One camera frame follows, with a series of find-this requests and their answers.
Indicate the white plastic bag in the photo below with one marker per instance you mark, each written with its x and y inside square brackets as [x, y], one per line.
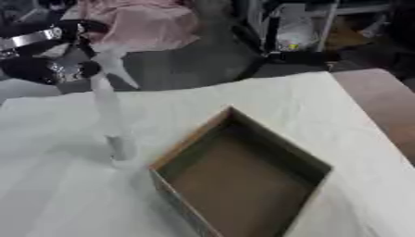
[296, 35]

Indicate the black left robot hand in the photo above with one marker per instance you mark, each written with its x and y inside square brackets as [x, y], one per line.
[29, 69]

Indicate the open tan cardboard box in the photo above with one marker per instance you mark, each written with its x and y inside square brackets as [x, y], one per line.
[243, 182]

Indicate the white plastic bottle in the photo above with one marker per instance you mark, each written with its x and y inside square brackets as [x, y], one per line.
[109, 105]

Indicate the pink cloth cover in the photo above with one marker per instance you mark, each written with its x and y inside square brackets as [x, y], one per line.
[143, 23]

